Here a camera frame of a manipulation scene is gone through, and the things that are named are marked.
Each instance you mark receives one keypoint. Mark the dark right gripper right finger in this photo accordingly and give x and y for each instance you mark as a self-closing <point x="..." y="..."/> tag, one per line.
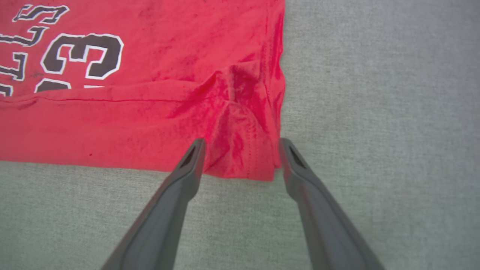
<point x="322" y="225"/>

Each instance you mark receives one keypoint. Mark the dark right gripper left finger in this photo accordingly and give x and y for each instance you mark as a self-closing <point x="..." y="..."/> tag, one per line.
<point x="165" y="225"/>

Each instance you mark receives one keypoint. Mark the red and white basketball jersey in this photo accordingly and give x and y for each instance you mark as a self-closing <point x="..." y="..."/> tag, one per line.
<point x="150" y="56"/>

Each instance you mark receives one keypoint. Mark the grey fabric sofa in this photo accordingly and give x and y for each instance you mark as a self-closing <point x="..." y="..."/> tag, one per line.
<point x="375" y="112"/>

